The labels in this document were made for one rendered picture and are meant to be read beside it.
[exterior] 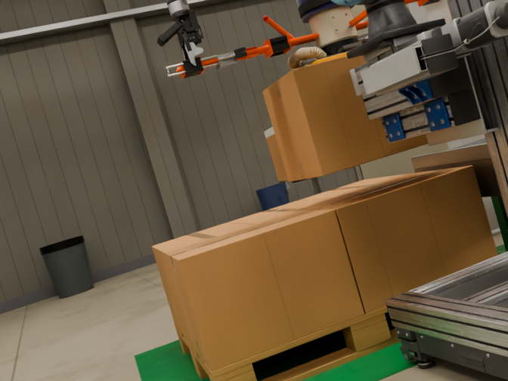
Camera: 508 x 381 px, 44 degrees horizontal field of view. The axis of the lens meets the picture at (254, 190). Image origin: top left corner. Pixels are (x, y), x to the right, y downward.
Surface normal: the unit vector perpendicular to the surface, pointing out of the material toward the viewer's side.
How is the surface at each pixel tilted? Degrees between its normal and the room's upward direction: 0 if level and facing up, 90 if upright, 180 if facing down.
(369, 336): 90
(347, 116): 90
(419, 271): 90
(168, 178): 90
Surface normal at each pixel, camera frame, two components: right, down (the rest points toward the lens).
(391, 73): -0.90, 0.28
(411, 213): 0.25, -0.04
